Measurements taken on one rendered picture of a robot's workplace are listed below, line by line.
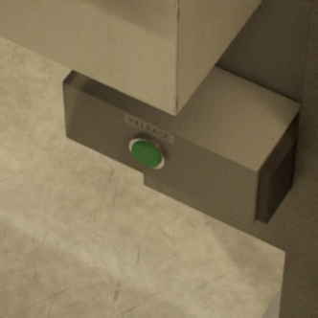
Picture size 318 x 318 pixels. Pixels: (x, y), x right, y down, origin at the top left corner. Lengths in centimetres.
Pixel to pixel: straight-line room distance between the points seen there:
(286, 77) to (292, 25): 7
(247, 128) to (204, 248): 137
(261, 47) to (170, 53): 24
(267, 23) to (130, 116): 15
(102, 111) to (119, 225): 136
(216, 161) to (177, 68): 23
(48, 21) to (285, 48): 25
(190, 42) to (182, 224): 162
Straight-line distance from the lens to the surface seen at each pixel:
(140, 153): 149
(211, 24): 127
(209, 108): 147
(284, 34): 143
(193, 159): 147
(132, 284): 278
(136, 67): 126
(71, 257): 281
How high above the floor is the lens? 233
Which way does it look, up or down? 53 degrees down
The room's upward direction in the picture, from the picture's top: straight up
